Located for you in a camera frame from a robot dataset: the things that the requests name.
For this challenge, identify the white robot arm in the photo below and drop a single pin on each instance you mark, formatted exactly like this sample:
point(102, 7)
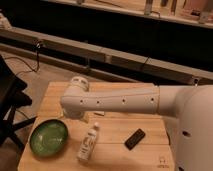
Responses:
point(192, 105)

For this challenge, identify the green ceramic bowl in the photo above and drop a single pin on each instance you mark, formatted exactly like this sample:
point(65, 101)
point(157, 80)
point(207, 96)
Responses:
point(48, 138)

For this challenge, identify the black office chair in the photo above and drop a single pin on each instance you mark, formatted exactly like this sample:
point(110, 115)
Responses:
point(12, 97)

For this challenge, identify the black remote control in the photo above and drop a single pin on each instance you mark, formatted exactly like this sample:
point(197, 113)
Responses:
point(134, 139)

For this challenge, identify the white plastic bottle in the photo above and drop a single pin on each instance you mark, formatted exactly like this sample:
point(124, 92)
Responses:
point(88, 143)

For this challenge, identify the white sponge block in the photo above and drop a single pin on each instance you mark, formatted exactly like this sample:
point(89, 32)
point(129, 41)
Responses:
point(100, 113)

